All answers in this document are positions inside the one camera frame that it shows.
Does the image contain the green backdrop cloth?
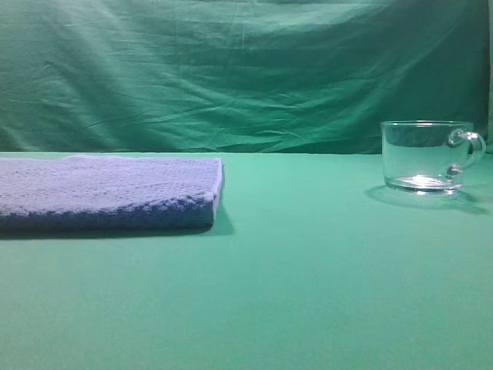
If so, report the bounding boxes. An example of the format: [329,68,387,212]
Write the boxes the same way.
[1,1,492,154]

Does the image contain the transparent glass cup with handle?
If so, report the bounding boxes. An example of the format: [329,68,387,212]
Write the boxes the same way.
[381,120,486,194]

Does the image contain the green table cloth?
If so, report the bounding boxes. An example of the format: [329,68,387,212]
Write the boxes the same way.
[1,153,492,369]

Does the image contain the folded blue towel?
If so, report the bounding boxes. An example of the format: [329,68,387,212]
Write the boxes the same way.
[1,155,223,232]

